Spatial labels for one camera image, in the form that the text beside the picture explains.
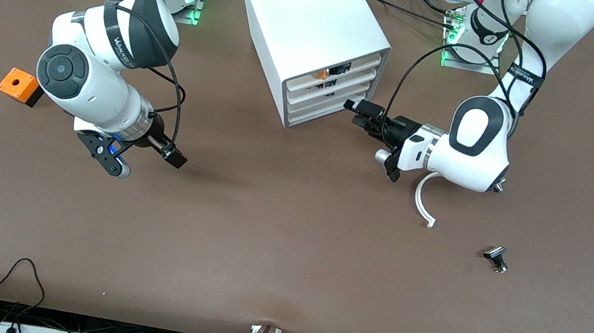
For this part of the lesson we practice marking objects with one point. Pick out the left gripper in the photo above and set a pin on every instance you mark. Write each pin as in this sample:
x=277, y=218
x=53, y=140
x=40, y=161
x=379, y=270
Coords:
x=399, y=131

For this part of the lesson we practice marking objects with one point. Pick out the white curved plastic clip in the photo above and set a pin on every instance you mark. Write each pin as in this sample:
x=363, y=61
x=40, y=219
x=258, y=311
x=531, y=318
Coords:
x=418, y=198

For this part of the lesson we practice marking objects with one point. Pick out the small dark drawer part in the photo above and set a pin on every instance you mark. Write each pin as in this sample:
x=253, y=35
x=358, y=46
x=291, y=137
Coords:
x=330, y=86

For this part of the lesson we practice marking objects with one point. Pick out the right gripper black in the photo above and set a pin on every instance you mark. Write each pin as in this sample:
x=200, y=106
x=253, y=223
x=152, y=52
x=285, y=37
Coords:
x=155, y=138

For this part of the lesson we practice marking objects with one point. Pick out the black blue electronic module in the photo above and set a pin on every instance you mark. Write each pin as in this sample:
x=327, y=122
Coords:
x=339, y=70

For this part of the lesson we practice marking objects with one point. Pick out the orange box with black base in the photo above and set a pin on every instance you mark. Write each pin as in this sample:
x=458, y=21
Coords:
x=17, y=83

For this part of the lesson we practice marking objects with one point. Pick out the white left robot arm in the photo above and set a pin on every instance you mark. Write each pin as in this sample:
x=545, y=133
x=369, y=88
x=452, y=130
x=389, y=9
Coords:
x=473, y=150

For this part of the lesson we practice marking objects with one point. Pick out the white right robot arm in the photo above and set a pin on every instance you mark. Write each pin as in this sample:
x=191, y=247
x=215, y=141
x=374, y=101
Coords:
x=82, y=84

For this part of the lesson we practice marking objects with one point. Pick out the black headed metal bolt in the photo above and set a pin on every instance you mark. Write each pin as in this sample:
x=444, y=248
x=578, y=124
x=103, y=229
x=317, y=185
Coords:
x=496, y=257

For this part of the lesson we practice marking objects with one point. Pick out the orange capped push button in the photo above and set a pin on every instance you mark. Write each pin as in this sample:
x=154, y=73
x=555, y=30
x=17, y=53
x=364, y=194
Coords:
x=320, y=75

